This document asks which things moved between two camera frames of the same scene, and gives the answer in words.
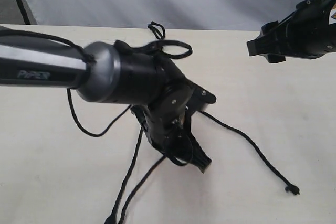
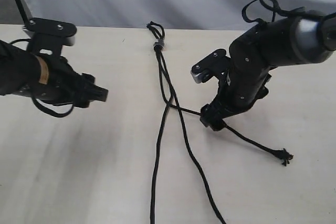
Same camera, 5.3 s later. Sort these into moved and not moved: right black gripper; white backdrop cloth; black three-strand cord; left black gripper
Moved: left black gripper; right black gripper; black three-strand cord
Not moved: white backdrop cloth
